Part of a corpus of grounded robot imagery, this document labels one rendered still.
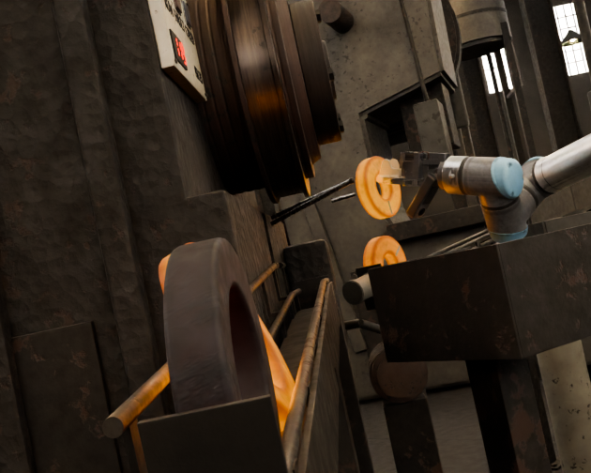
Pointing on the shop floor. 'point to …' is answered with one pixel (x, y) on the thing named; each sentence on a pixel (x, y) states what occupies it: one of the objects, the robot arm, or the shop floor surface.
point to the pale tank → (476, 46)
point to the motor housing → (405, 412)
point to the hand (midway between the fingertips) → (377, 179)
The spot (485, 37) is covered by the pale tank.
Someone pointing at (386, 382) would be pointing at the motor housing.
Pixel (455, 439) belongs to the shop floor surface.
